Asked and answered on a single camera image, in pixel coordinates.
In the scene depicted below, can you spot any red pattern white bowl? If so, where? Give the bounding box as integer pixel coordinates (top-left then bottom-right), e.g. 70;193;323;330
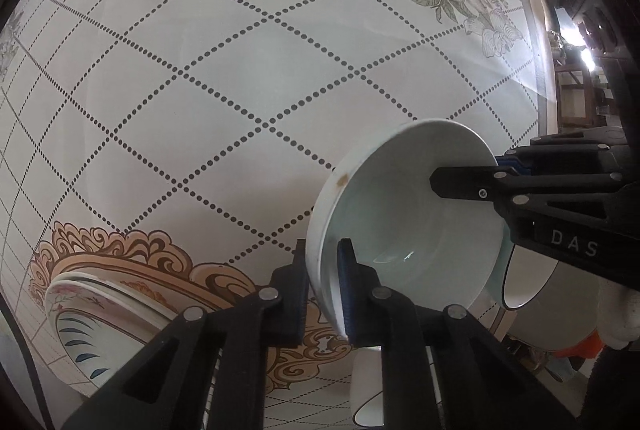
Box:
306;119;512;346

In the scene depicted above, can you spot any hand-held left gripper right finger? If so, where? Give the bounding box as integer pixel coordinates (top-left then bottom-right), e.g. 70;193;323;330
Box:
337;237;576;430

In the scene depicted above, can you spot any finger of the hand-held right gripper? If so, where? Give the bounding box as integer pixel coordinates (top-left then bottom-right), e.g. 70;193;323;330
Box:
495;135;626;175
430;166;626;216

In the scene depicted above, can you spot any white bowl dark rim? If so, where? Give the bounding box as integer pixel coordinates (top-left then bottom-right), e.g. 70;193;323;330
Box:
350;344;442;427

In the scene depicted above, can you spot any grey flower white plate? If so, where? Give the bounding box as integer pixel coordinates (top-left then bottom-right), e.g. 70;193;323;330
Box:
46;270;176;328

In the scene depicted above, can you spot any person's right forearm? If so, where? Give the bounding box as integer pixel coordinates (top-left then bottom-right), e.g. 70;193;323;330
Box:
582;345;640;430

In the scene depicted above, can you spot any printed diamond pattern tablecloth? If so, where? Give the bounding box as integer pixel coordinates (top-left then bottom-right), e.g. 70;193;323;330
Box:
0;0;556;430

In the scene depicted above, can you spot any person's right hand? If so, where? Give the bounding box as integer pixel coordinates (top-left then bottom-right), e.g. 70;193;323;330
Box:
597;277;640;351

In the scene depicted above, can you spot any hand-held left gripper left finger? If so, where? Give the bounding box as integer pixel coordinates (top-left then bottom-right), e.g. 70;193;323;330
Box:
60;238;311;430

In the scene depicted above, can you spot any dark wooden chair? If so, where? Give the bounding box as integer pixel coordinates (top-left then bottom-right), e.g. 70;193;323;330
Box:
552;5;626;126

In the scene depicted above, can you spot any blue leaf pattern plate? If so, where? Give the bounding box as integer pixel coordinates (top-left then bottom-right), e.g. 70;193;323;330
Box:
54;309;157;393

